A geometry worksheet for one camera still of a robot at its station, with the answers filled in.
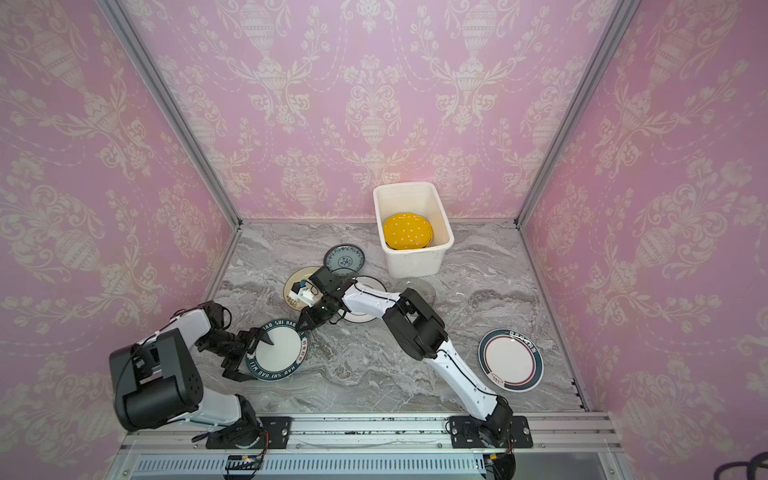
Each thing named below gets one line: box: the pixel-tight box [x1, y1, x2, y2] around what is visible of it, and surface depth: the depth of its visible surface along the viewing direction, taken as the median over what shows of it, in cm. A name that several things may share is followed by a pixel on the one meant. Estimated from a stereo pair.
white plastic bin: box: [373, 182, 455, 279], surface depth 111 cm
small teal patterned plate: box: [323, 244, 365, 279], surface depth 111 cm
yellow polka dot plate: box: [383, 212, 434, 250], surface depth 118 cm
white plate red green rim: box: [478, 328, 544, 393], surface depth 87 cm
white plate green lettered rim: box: [246, 319, 308, 382], surface depth 88 cm
